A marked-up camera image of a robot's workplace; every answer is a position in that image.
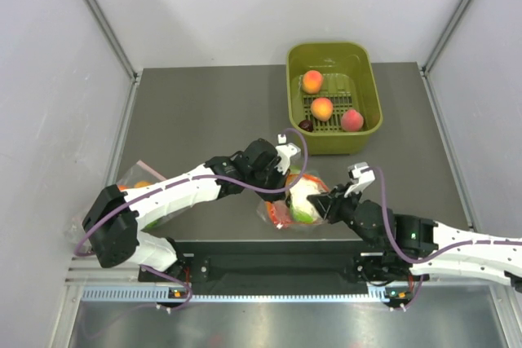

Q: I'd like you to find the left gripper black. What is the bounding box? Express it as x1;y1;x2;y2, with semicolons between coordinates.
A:
248;160;290;204

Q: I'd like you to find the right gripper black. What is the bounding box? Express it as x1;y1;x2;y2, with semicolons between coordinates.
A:
310;180;361;234

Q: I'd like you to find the fake orange yellow mango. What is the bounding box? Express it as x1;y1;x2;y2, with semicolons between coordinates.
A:
285;174;299;187

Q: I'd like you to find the clear zip bag red seal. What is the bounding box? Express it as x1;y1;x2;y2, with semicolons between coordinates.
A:
257;171;330;231

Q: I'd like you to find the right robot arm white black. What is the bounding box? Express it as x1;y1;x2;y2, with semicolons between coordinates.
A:
307;188;521;293

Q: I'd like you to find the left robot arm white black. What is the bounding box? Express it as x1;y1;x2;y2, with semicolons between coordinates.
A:
82;139;300;280

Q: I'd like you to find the dark fake plum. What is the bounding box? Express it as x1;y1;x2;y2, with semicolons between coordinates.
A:
299;119;314;132

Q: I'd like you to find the fake peach pink right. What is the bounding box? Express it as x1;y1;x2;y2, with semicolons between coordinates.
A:
341;108;365;132

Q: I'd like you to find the fake peach middle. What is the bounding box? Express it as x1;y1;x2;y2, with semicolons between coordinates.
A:
310;97;334;122

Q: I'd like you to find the fake peach back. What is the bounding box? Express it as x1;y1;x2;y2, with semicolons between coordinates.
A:
302;70;324;95

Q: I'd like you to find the fake green fruit in bag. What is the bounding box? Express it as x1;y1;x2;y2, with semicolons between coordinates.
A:
144;221;159;230

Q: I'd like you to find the olive green plastic basin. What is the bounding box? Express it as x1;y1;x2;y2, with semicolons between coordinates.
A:
286;42;383;155

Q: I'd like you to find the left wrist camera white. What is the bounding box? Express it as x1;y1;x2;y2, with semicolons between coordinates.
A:
275;134;301;174

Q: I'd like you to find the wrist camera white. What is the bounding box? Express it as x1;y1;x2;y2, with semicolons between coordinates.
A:
344;162;375;198
275;134;301;174

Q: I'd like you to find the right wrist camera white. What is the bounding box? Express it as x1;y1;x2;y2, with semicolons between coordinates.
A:
344;162;375;198

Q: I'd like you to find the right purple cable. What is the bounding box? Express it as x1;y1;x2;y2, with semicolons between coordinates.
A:
370;166;522;312

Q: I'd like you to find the purple cable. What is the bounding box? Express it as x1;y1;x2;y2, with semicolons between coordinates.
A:
75;128;309;312
370;166;522;312

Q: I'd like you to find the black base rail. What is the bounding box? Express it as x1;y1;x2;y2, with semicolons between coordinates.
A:
138;237;413;296

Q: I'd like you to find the grey slotted cable duct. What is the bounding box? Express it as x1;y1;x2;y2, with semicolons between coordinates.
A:
82;286;410;303

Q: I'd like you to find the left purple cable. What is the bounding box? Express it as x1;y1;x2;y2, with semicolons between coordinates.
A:
75;128;309;312

